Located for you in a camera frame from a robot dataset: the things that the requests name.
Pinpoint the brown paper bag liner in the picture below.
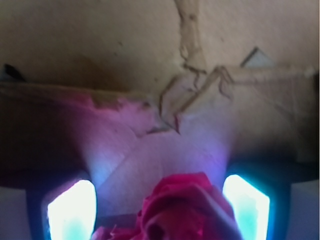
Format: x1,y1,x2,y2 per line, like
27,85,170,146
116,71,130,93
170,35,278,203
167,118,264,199
0,0,320,189

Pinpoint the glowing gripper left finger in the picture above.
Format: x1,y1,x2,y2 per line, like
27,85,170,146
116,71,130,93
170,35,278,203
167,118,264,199
26,171,98,240

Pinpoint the red paper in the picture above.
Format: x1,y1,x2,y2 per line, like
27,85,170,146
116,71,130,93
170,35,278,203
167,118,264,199
91,172,242,240

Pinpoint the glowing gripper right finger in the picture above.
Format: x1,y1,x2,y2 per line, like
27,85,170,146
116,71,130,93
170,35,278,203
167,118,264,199
222,162,293,240

